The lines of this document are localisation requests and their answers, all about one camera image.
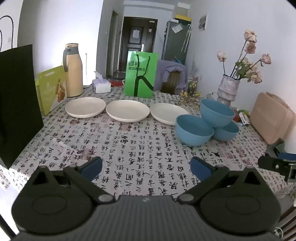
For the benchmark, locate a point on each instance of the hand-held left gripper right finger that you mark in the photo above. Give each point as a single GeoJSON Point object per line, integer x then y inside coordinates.
{"type": "Point", "coordinates": [198, 169]}

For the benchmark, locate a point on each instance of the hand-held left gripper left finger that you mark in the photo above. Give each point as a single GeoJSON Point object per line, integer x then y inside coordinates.
{"type": "Point", "coordinates": [93, 165]}

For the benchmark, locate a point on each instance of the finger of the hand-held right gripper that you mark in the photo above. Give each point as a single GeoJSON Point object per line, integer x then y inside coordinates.
{"type": "Point", "coordinates": [270, 163]}
{"type": "Point", "coordinates": [277, 146]}

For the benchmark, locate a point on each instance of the blue plastic bowl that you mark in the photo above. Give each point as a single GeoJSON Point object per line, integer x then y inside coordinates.
{"type": "Point", "coordinates": [217, 112]}
{"type": "Point", "coordinates": [227, 134]}
{"type": "Point", "coordinates": [194, 132]}

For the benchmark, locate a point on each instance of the cream round plate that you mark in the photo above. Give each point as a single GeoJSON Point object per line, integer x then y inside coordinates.
{"type": "Point", "coordinates": [84, 106]}
{"type": "Point", "coordinates": [127, 111]}
{"type": "Point", "coordinates": [166, 112]}

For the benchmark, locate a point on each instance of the beige padded case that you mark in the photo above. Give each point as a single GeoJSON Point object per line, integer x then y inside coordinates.
{"type": "Point", "coordinates": [270, 118]}

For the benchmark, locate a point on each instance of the green and white packet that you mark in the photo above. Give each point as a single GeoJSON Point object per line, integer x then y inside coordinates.
{"type": "Point", "coordinates": [244, 118]}

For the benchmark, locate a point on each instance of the small red box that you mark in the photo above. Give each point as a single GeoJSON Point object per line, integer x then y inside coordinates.
{"type": "Point", "coordinates": [236, 117]}

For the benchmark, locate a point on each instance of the grey-pink ribbed vase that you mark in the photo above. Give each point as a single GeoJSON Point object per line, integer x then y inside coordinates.
{"type": "Point", "coordinates": [227, 90]}

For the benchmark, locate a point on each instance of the yellow flower branches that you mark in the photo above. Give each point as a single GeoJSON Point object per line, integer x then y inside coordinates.
{"type": "Point", "coordinates": [189, 95]}

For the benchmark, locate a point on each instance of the white tissue box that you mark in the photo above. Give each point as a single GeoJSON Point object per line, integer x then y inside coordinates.
{"type": "Point", "coordinates": [101, 87]}

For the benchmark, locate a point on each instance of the red basin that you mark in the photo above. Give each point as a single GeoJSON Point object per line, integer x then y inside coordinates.
{"type": "Point", "coordinates": [116, 83]}

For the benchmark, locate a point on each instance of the yellow-green snack box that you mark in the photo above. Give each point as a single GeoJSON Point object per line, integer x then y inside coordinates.
{"type": "Point", "coordinates": [52, 89]}

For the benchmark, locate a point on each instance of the wooden chair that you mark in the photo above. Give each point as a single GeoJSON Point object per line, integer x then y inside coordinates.
{"type": "Point", "coordinates": [172, 83]}

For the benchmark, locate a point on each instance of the green paper bag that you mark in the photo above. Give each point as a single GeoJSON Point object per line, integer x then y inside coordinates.
{"type": "Point", "coordinates": [131, 81]}

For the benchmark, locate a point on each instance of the beige thermos jug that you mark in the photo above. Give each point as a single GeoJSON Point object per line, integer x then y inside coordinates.
{"type": "Point", "coordinates": [74, 74]}

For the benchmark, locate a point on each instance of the white pole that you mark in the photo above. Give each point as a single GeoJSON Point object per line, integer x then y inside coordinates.
{"type": "Point", "coordinates": [86, 69]}

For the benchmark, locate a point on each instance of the black paper bag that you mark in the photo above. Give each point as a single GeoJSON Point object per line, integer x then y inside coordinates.
{"type": "Point", "coordinates": [18, 104]}

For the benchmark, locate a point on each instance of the pale dried stems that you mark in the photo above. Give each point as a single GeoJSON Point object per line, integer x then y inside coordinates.
{"type": "Point", "coordinates": [194, 69]}

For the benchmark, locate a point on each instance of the bunch of dried roses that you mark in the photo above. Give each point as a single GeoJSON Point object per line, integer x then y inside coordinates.
{"type": "Point", "coordinates": [251, 47]}

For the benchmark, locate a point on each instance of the purple jacket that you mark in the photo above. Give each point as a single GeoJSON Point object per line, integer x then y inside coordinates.
{"type": "Point", "coordinates": [166, 68]}

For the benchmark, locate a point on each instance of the dark entrance door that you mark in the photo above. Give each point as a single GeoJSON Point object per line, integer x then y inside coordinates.
{"type": "Point", "coordinates": [136, 51]}

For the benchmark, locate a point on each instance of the wooden side door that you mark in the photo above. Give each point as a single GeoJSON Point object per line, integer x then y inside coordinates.
{"type": "Point", "coordinates": [113, 44]}

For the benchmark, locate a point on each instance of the grey refrigerator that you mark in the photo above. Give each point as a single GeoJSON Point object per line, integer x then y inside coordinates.
{"type": "Point", "coordinates": [175, 46]}

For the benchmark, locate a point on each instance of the white umbrella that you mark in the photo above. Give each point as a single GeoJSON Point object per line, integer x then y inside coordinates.
{"type": "Point", "coordinates": [186, 39]}

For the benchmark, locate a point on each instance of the paper sheet on door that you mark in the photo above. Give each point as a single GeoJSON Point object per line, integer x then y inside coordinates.
{"type": "Point", "coordinates": [136, 33]}

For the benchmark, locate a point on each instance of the paper note on refrigerator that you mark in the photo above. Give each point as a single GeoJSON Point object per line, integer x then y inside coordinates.
{"type": "Point", "coordinates": [177, 29]}

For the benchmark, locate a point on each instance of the yellow and black box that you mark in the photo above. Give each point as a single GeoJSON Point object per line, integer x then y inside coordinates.
{"type": "Point", "coordinates": [183, 18]}

